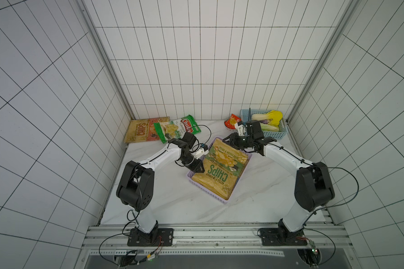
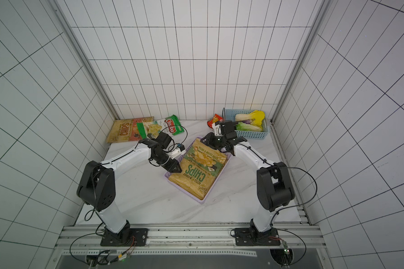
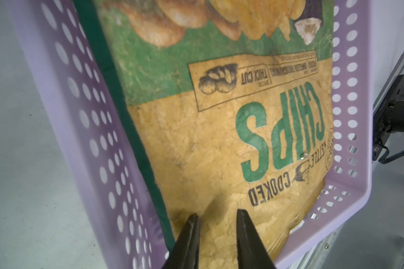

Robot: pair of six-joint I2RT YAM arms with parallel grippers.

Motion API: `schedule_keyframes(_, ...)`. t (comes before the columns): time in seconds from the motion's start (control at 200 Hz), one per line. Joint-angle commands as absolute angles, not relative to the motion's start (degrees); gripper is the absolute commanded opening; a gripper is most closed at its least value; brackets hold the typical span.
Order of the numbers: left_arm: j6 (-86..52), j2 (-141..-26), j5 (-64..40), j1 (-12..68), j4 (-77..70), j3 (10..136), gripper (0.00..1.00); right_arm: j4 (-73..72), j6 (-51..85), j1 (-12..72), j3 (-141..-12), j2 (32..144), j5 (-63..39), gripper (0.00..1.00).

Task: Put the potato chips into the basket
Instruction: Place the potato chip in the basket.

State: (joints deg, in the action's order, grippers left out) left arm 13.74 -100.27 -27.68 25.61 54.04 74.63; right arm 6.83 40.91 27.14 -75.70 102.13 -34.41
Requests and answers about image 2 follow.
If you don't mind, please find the yellow toy cabbage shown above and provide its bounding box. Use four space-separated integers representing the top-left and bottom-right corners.
235 111 266 127

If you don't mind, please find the purple plastic basket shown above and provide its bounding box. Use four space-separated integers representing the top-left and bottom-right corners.
163 136 232 205

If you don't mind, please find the green toy lettuce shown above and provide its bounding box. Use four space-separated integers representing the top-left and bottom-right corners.
236 122 263 132

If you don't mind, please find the red snack cup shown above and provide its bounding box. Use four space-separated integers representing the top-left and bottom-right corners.
207 114 223 129

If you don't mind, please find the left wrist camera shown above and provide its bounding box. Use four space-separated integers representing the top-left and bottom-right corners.
168 143 186 159

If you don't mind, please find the red kettle chips bag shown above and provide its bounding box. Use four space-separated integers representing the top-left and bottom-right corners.
106 117 154 143

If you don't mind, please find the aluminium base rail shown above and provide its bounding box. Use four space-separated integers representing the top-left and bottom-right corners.
55 223 326 260

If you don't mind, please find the blue plastic basket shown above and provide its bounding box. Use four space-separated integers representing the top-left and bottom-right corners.
224 109 269 140

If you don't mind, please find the green white chips bag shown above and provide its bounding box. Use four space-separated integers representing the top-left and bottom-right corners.
136 115 185 139

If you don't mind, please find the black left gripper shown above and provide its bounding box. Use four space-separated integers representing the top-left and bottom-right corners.
152 150 181 174

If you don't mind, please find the green kettle chips bag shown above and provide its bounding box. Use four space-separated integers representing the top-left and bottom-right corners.
168 138 229 201

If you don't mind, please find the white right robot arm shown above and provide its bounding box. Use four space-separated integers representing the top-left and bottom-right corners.
200 121 295 246

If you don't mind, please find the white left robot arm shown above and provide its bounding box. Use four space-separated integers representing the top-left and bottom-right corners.
76 132 185 247

